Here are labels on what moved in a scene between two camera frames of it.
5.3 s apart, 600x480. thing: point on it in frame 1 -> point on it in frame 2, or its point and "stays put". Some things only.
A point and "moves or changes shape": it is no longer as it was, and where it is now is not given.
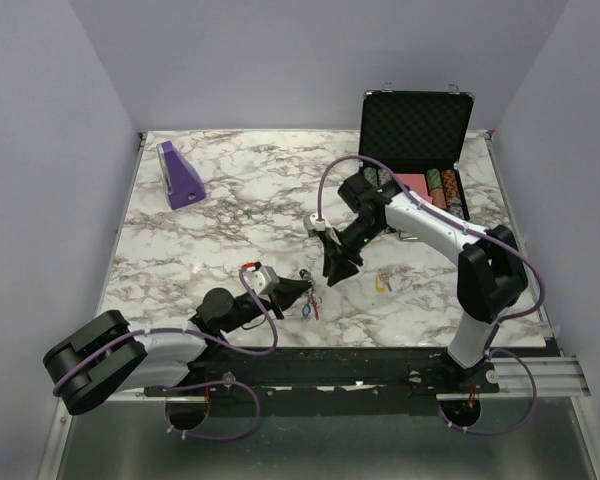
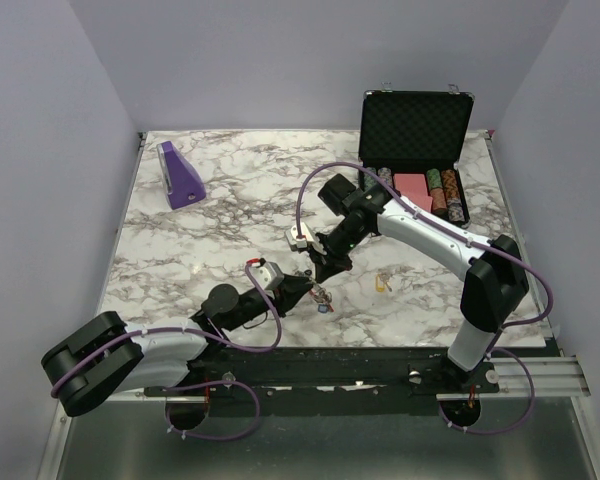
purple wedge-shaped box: (183, 184) stays put
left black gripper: (286, 293) stays put
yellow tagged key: (381, 282) stays put
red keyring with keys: (314, 300) moves or changes shape
